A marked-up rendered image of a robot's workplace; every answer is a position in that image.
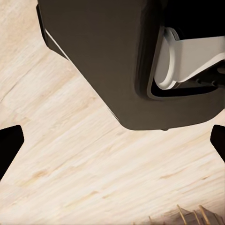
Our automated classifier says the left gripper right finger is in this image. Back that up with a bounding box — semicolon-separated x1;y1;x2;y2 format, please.
210;124;225;162

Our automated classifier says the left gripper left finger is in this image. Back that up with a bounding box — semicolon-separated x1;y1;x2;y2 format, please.
0;125;24;181

